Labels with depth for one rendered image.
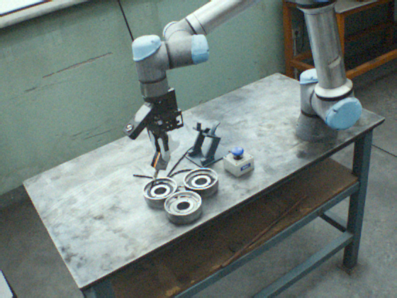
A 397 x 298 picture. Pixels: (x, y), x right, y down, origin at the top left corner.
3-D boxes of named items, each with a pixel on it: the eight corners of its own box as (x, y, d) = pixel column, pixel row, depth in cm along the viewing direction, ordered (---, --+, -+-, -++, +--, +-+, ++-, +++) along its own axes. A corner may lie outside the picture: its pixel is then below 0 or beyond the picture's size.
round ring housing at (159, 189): (178, 208, 128) (176, 196, 126) (143, 211, 129) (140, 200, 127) (179, 186, 137) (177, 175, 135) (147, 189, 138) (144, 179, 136)
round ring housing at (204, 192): (217, 177, 139) (216, 166, 136) (220, 197, 130) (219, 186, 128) (185, 180, 139) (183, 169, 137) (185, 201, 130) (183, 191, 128)
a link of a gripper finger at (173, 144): (186, 158, 128) (179, 130, 124) (169, 167, 125) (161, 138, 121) (180, 155, 130) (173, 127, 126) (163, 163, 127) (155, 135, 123)
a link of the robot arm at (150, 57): (164, 40, 107) (131, 46, 106) (171, 79, 113) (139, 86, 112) (160, 31, 114) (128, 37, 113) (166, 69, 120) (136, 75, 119)
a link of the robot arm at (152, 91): (147, 86, 111) (132, 79, 117) (150, 103, 114) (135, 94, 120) (171, 76, 115) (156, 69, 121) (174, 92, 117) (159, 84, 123)
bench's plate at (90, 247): (81, 293, 107) (79, 288, 106) (23, 186, 152) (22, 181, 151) (385, 122, 156) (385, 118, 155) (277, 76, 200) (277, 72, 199)
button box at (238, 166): (237, 177, 137) (236, 164, 134) (224, 168, 142) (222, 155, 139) (257, 167, 140) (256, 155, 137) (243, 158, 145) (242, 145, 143)
